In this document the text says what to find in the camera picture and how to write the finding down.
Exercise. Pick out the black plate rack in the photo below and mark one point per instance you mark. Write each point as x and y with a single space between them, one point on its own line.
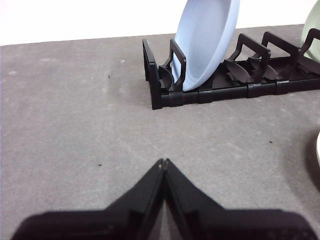
225 93

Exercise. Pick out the blue plate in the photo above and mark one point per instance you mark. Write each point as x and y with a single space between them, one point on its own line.
205 45

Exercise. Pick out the pale cream yellow plate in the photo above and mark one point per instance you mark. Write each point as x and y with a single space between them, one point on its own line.
318 147

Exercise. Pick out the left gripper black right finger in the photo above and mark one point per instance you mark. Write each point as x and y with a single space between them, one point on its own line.
225 225

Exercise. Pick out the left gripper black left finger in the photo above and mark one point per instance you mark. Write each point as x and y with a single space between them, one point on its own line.
100 225

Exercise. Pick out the green plate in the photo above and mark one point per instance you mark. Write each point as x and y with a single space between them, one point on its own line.
313 20

